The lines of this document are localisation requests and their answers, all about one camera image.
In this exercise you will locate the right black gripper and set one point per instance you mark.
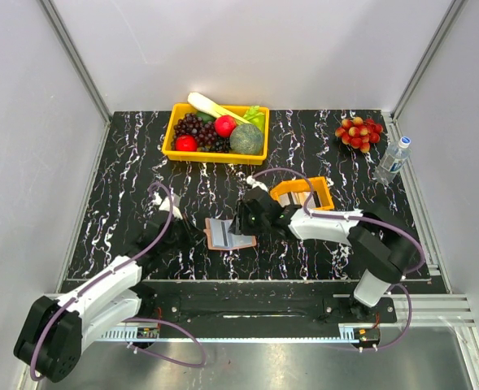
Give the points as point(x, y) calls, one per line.
point(239, 224)

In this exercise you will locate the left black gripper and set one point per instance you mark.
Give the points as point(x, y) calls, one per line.
point(193, 235)

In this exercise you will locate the white magnetic stripe card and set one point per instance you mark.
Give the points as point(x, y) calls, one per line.
point(220, 234)

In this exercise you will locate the orange card box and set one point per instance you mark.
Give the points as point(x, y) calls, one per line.
point(318, 184)

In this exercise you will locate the yellow fruit tray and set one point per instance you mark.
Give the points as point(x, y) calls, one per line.
point(178, 112)

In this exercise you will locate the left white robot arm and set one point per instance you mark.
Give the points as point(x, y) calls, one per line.
point(58, 330)

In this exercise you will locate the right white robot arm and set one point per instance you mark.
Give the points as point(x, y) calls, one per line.
point(386, 247)

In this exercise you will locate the stack of cards in box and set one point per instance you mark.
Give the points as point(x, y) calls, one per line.
point(299, 198)

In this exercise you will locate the black grape bunch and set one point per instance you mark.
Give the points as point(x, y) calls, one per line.
point(219, 145)

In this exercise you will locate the green netted melon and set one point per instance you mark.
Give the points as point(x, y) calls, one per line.
point(246, 139)

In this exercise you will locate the red apple left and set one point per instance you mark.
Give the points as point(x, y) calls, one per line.
point(186, 143)

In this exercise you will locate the red apple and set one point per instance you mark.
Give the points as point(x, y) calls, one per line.
point(225, 125)
point(186, 143)

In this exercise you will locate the red apple right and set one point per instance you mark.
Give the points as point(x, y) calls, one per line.
point(225, 125)

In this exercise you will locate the purple grape bunch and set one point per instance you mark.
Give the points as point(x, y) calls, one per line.
point(190, 124)

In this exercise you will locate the green avocado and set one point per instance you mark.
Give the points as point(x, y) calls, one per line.
point(205, 117)

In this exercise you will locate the white green leek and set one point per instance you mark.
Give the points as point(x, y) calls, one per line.
point(256, 115)

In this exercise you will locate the clear plastic water bottle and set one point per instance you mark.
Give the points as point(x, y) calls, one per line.
point(394, 158)

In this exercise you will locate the aluminium frame rail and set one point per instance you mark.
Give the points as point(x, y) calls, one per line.
point(59, 27)

